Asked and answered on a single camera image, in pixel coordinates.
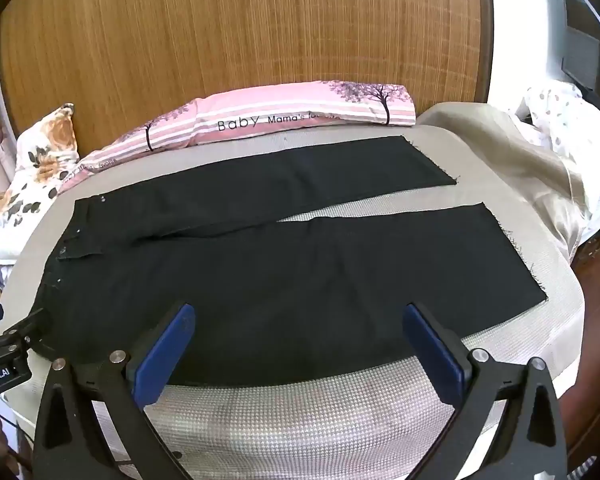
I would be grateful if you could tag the black pants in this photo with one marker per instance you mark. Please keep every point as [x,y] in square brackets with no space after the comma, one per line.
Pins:
[280,285]

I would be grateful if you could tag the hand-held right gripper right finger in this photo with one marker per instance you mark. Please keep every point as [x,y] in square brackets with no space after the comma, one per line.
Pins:
[436,357]

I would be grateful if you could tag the grey woven bed mat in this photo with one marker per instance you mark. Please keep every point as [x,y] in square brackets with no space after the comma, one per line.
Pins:
[305,425]

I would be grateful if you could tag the white floral patterned cloth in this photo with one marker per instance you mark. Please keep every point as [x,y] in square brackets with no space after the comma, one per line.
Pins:
[30,175]

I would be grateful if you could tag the pink striped cloth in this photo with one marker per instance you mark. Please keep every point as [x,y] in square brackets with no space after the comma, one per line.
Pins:
[280,110]

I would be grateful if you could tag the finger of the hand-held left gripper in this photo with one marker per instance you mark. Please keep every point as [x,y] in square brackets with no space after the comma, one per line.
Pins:
[27,330]

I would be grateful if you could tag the wooden headboard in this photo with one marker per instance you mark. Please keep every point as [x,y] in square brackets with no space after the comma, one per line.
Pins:
[230,25]

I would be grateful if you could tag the beige silky blanket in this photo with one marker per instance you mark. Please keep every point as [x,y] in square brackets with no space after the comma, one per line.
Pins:
[505,160]

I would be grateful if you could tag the white patterned quilt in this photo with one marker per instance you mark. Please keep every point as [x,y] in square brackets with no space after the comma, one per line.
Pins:
[570,125]

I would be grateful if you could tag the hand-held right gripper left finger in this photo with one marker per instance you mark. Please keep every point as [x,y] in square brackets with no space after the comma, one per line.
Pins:
[164,357]

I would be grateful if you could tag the dark flat screen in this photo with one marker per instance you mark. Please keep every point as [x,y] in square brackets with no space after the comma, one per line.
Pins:
[585,50]

